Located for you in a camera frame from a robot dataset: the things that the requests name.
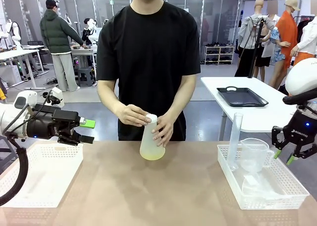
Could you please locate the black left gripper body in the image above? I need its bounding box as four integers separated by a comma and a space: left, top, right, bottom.
24, 109, 82, 140

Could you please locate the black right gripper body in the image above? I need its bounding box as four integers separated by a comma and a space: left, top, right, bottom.
282, 108, 317, 148

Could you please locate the clear plastic measuring cup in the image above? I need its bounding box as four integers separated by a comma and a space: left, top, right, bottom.
239, 138, 275, 173

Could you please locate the clear plastic graduated cylinder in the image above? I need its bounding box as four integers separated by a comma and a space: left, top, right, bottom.
227, 113, 244, 172

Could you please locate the translucent white conical flask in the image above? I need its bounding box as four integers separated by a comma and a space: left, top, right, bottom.
139, 113, 166, 161

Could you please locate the person's right forearm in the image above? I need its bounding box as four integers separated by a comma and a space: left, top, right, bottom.
97, 80, 128, 120

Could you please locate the person's left forearm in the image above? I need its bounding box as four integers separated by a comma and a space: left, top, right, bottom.
168, 73, 198, 124

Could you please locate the person's right hand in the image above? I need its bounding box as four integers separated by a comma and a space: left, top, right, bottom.
115, 104, 152, 127

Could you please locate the person's left hand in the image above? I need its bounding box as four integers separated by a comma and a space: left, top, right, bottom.
151, 116, 175, 148

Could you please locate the white folding table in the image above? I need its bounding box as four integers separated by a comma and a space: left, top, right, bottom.
200, 76, 298, 141

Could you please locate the clear plastic container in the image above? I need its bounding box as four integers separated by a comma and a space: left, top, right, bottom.
241, 171, 288, 197

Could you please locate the grey step stool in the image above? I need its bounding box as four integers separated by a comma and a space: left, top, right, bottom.
74, 67, 96, 87

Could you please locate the white perforated plastic basket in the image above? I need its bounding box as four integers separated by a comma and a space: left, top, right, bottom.
217, 143, 311, 210
0, 143, 84, 209

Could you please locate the black plastic tray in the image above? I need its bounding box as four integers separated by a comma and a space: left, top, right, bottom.
216, 86, 269, 108

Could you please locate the grey work table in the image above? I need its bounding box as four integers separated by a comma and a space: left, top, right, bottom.
70, 45, 99, 70

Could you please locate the white office desk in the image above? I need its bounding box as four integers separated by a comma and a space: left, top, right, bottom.
0, 49, 49, 90

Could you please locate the black office chair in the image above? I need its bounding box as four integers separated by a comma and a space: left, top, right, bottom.
27, 40, 49, 63

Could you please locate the mannequin in white blouse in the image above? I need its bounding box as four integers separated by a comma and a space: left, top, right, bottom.
255, 0, 280, 82

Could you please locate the mannequin in white jacket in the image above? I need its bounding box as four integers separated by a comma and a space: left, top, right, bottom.
291, 15, 317, 65

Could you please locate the man in green jacket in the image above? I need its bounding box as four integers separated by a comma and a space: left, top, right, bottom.
39, 0, 86, 92

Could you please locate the person in black t-shirt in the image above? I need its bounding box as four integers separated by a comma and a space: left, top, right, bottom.
96, 0, 201, 142

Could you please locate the mannequin in orange coat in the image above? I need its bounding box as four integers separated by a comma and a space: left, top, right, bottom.
268, 0, 302, 88

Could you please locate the black and white humanoid robot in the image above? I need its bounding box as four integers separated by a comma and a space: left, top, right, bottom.
81, 17, 100, 47

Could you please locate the white shoe rack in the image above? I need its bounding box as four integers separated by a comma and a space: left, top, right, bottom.
204, 44, 235, 65

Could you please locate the mannequin in grey shirt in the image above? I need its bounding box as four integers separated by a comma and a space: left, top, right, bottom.
235, 0, 275, 77

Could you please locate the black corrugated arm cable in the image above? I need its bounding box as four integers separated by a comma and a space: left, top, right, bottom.
0, 133, 29, 207
283, 91, 317, 106

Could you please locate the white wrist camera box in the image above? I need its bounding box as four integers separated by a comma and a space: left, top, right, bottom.
49, 87, 65, 108

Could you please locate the black camera tripod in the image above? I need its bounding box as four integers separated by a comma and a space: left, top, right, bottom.
247, 15, 267, 78

